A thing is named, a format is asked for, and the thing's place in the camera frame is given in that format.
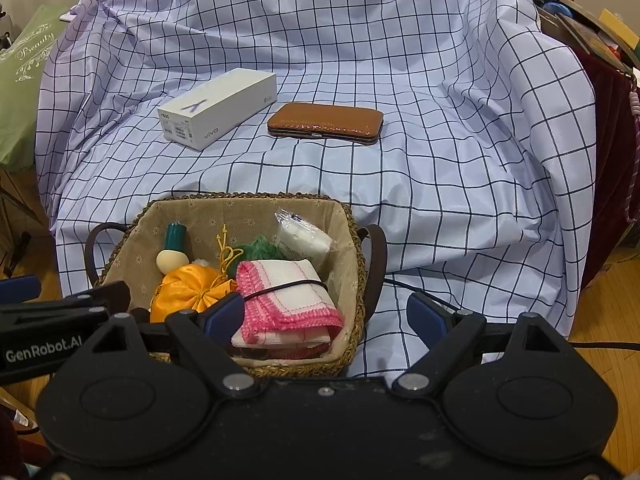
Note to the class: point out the green plush toy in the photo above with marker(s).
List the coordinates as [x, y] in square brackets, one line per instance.
[257, 250]

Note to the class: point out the stack of books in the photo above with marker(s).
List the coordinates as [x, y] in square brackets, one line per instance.
[590, 35]

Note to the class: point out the white cloth with pink edge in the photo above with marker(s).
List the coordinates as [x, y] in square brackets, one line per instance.
[290, 280]

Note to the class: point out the cream wooden ball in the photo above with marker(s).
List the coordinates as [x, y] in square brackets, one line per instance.
[171, 261]

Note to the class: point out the dark red velvet cloth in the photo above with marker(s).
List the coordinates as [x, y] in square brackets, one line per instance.
[610, 135]

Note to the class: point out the brown leather case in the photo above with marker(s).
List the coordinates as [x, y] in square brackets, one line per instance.
[325, 120]

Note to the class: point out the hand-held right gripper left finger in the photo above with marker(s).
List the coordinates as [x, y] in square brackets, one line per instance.
[225, 317]

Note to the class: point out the white phone box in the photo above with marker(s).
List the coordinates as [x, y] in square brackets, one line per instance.
[220, 100]

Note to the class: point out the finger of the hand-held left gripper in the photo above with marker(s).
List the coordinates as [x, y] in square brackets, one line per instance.
[20, 289]
[75, 305]

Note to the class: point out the woven basket with fabric liner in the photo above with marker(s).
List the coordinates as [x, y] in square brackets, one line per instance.
[200, 210]

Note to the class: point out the green bag with lettering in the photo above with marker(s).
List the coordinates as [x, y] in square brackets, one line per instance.
[25, 85]

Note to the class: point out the white gauze packet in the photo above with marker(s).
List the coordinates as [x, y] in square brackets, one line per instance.
[302, 240]

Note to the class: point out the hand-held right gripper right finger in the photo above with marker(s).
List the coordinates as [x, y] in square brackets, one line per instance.
[425, 320]

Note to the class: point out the checked bed sheet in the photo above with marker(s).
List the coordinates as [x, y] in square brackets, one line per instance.
[400, 85]

